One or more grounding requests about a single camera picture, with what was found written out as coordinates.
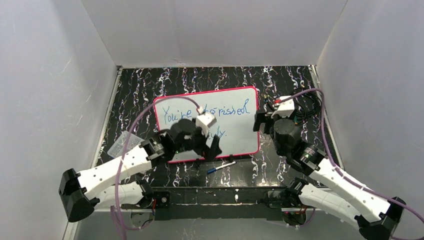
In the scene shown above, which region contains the white blue whiteboard marker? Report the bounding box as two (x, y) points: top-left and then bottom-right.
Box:
(206, 161), (237, 175)

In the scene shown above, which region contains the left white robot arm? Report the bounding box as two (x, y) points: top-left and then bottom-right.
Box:
(58, 113), (222, 223)

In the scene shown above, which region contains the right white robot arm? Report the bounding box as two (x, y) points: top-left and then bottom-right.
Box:
(253, 111), (404, 240)

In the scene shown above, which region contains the pink framed whiteboard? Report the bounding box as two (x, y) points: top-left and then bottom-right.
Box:
(154, 86), (260, 158)

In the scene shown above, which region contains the clear plastic screw box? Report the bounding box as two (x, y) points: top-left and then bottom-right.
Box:
(107, 130), (143, 159)

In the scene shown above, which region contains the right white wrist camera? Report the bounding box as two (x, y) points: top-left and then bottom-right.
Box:
(271, 95), (295, 118)

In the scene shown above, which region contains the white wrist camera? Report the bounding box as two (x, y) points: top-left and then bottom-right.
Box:
(271, 95), (295, 118)
(195, 112), (217, 137)

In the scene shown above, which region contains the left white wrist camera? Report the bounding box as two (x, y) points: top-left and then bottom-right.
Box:
(195, 112), (217, 137)

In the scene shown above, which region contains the coiled black cable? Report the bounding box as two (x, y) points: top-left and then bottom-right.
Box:
(264, 86), (323, 125)

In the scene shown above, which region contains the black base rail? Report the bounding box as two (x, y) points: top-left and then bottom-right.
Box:
(153, 187), (300, 221)

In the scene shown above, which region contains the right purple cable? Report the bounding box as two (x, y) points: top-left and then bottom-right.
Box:
(279, 88), (424, 240)

